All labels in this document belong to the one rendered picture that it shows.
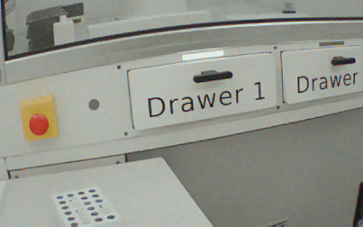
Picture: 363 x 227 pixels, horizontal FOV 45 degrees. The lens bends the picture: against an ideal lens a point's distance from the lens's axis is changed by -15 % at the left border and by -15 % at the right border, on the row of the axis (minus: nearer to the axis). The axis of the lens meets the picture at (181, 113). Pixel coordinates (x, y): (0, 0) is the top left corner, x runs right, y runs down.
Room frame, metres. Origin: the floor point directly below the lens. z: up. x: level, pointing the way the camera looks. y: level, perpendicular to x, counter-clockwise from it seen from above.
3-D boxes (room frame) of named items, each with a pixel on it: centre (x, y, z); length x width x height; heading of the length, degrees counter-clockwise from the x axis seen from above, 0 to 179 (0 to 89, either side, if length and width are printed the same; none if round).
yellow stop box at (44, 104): (0.83, 0.26, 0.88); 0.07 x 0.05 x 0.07; 105
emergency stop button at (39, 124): (0.79, 0.25, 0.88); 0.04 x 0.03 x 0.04; 105
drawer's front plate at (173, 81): (0.93, -0.05, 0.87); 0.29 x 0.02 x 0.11; 105
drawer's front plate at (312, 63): (1.01, -0.36, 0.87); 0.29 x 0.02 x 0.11; 105
